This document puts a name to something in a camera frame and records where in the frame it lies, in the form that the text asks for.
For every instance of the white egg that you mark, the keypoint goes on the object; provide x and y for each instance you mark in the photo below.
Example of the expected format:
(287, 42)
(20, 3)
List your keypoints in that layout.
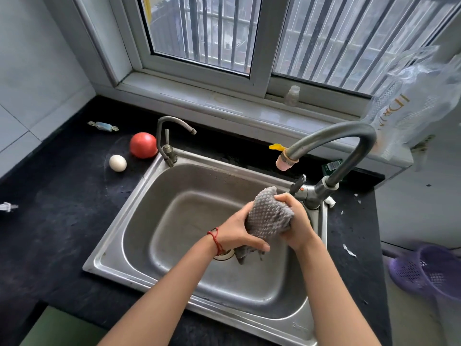
(117, 163)

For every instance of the purple plastic basket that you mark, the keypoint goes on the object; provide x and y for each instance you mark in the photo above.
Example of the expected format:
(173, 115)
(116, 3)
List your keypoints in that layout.
(428, 270)

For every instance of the white faucet base tag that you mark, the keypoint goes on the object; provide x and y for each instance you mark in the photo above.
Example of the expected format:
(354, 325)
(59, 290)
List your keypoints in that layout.
(330, 202)

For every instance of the white paper scrap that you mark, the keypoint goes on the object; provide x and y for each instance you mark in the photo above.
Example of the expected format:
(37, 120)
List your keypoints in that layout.
(348, 250)

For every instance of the small steel faucet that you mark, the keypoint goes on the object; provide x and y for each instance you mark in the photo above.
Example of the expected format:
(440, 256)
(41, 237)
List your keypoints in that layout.
(166, 147)

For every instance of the person's right forearm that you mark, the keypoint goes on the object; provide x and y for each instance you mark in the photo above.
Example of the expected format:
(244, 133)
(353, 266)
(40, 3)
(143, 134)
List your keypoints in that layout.
(333, 295)

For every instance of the white sliding window frame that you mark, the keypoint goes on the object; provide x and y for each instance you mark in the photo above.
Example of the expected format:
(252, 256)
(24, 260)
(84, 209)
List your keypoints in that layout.
(264, 43)

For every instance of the white plastic piece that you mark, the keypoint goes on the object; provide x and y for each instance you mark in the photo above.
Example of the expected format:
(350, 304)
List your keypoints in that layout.
(7, 207)

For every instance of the yellow plastic clip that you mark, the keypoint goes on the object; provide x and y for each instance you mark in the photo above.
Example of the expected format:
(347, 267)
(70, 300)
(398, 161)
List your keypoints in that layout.
(276, 147)

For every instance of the large gray curved faucet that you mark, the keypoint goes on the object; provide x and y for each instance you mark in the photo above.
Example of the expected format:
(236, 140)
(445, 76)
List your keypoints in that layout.
(335, 135)

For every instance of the pink faucet nozzle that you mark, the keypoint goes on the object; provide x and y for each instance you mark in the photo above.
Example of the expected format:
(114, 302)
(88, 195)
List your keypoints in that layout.
(287, 161)

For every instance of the person's left hand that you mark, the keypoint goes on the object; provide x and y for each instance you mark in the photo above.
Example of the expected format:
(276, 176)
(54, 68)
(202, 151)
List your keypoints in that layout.
(232, 232)

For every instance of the person's right fingers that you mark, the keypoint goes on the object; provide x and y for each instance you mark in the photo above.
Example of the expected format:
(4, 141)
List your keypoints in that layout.
(288, 199)

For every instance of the person's left forearm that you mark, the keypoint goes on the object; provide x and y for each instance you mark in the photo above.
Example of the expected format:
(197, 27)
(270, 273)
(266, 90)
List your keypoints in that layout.
(169, 295)

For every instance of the red tomato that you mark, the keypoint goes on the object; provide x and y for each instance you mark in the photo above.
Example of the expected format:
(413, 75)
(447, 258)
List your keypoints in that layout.
(143, 145)

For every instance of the gray textured dish cloth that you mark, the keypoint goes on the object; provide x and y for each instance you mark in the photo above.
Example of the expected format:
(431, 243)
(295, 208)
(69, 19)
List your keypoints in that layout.
(266, 216)

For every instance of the wrapped candy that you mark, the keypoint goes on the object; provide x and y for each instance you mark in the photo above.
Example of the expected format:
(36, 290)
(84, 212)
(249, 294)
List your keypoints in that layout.
(103, 126)

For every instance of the metal window bars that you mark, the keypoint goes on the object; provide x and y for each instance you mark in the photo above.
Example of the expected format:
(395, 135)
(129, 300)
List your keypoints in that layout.
(324, 35)

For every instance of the stainless steel sink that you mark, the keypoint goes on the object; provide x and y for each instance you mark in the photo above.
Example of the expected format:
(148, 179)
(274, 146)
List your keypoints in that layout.
(173, 212)

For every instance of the sink drain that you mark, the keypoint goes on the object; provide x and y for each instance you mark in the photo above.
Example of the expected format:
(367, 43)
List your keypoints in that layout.
(225, 254)

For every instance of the small clear plastic bottle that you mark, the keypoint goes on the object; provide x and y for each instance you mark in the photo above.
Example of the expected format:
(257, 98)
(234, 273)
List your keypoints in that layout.
(291, 96)

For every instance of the clear plastic bag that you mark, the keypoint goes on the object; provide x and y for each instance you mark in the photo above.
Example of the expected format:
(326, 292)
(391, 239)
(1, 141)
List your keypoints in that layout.
(414, 100)

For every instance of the person's left thumb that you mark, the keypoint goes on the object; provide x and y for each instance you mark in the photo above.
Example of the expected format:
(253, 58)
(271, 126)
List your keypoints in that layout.
(257, 245)

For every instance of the person's right hand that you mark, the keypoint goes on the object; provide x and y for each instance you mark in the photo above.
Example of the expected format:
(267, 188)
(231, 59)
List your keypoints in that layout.
(302, 223)

